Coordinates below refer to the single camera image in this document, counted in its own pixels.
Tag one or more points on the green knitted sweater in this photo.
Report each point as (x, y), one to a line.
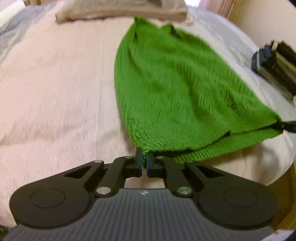
(177, 95)

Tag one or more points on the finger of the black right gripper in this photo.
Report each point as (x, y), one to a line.
(289, 126)

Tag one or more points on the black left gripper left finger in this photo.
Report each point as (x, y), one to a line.
(65, 197)

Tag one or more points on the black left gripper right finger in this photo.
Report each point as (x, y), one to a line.
(224, 198)

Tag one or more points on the stack of folded dark clothes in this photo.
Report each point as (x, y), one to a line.
(275, 62)

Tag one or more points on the beige pillow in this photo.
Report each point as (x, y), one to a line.
(87, 10)

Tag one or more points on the pale pink and blue bedspread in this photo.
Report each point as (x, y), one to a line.
(58, 104)

